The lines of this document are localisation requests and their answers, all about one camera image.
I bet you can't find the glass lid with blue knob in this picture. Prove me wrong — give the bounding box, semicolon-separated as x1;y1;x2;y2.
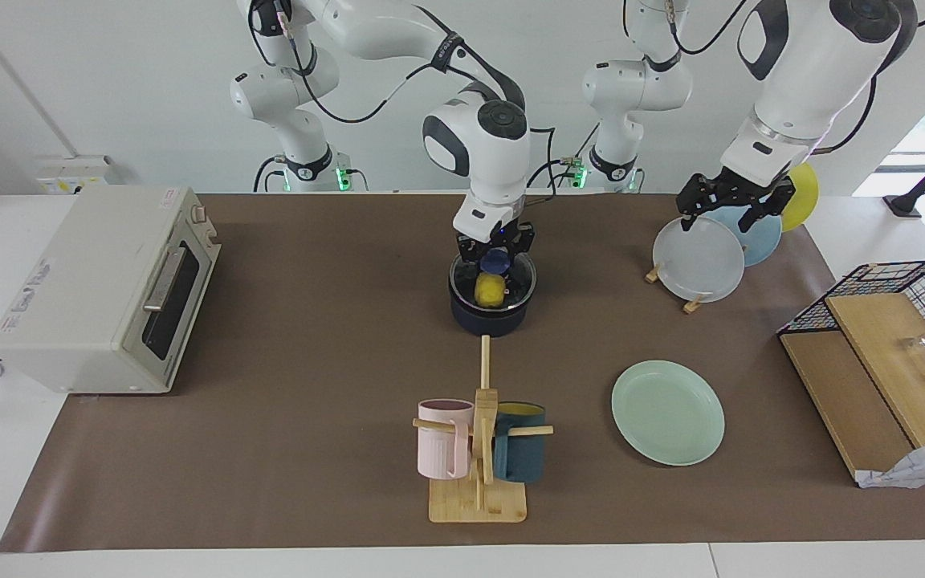
449;247;537;310

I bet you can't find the light blue plate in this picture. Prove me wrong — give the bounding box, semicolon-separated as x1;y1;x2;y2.
699;201;783;267

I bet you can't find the grey plate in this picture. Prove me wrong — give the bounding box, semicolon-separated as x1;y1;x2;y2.
653;215;746;304

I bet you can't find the yellow plate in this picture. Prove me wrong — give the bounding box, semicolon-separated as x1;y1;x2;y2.
780;163;820;234

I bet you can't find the wooden plate rack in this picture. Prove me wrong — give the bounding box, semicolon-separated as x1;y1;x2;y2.
644;261;706;315

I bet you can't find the green plate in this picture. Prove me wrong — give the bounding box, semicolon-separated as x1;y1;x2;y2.
611;360;726;467

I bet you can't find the dark teal mug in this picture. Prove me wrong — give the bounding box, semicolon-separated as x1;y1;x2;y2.
492;401;548;483

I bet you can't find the pink mug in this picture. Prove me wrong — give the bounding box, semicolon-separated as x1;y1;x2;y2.
417;399;475;481

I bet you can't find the darker wooden board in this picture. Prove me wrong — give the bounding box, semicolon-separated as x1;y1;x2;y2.
780;331;913;482

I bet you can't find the light wooden board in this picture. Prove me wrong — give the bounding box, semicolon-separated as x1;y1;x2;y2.
824;293;925;449

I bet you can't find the wooden mug tree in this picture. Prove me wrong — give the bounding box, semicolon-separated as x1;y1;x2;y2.
412;336;554;524

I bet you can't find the brown table mat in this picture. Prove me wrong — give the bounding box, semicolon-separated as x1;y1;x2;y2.
0;193;925;553

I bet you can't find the white checked plastic bag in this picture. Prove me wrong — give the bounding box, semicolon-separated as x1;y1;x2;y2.
856;436;925;489

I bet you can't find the white toaster oven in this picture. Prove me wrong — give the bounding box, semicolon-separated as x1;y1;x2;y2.
0;186;222;395

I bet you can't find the white socket box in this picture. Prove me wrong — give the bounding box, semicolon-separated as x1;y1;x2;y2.
35;157;114;193

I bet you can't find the dark pot with blue handle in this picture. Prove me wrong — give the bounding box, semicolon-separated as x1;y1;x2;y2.
448;253;537;337

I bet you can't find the black base cable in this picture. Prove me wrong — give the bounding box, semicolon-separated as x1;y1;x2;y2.
527;120;600;189
254;155;288;193

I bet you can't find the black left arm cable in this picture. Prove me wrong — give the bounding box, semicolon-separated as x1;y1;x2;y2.
666;0;756;57

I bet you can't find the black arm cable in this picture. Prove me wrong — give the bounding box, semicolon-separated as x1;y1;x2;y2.
247;0;556;211
666;0;756;57

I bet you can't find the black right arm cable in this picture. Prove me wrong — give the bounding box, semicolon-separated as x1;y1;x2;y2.
247;0;556;211

